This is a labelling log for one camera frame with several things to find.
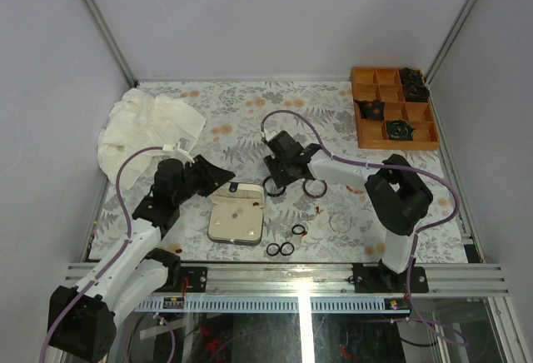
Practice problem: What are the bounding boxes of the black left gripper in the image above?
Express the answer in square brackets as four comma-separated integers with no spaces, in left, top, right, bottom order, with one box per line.
[176,156,237,207]

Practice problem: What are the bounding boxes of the dark purple bangle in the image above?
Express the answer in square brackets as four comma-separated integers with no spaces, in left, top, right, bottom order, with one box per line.
[302,179,328,199]

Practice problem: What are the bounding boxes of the black bangle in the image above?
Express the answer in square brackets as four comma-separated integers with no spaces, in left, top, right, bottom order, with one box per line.
[262,176,286,198]

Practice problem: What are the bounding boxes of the cream and navy jewelry box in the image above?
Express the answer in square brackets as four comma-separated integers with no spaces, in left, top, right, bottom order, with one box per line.
[207,181,266,246]

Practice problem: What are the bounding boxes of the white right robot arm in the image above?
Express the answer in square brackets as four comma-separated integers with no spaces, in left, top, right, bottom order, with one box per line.
[262,131,433,292]

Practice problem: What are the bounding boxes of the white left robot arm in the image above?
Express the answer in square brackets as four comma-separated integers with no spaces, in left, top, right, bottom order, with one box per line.
[39,155,235,362]

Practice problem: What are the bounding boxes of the floral table mat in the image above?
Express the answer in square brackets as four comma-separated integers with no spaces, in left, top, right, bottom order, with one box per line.
[90,79,470,264]

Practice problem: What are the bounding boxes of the orange-red bangle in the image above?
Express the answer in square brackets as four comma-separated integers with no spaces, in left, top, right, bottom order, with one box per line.
[346,186,366,195]

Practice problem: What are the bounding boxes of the white crumpled cloth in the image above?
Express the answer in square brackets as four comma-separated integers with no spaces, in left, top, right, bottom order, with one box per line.
[97,89,207,190]

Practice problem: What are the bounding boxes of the dark fabric flower orange dots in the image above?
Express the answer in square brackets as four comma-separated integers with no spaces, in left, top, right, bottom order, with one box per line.
[356,100,385,121]

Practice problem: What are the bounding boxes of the orange divided tray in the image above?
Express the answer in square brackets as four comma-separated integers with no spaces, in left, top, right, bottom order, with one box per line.
[351,67,440,151]

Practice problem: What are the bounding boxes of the dark green fabric flower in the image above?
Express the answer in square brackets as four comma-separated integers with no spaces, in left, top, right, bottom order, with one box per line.
[386,119,415,141]

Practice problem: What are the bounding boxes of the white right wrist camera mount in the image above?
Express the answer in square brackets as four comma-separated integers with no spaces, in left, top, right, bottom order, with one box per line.
[262,130,279,144]

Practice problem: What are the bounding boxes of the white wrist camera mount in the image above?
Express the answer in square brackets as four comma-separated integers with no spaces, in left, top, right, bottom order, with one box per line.
[262,130,279,144]
[162,138,194,164]

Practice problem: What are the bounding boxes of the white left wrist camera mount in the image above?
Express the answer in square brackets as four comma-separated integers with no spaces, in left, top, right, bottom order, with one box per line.
[162,138,194,164]

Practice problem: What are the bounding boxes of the silver wire bangle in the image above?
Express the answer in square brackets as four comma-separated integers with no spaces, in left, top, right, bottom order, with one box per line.
[328,212,353,234]

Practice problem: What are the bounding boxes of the aluminium rail frame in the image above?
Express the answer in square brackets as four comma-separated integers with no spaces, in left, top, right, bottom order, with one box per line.
[62,261,511,314]

